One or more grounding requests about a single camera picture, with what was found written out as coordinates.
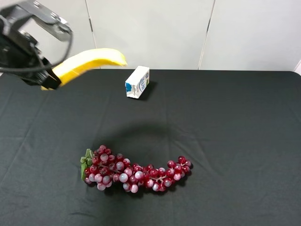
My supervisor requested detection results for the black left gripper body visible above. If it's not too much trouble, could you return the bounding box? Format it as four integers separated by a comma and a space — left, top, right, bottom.
0, 5, 49, 86

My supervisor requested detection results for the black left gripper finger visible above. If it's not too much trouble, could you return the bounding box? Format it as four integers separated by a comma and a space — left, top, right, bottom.
42, 69, 61, 89

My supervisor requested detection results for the yellow banana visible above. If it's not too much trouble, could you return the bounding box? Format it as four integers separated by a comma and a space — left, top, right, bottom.
53, 48, 127, 86

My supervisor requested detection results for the white blue milk carton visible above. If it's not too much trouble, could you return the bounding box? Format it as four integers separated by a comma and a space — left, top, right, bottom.
125, 66, 150, 99

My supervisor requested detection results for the red grape bunch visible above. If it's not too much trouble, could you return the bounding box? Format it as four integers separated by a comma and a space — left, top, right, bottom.
80, 145, 193, 194

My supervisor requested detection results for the black tablecloth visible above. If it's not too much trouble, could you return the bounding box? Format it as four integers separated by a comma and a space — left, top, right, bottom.
0, 69, 301, 226

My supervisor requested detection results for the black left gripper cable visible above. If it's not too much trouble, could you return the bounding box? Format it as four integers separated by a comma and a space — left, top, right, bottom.
0, 32, 73, 73

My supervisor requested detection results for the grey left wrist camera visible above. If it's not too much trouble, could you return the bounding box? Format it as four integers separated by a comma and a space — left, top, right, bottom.
18, 0, 72, 42

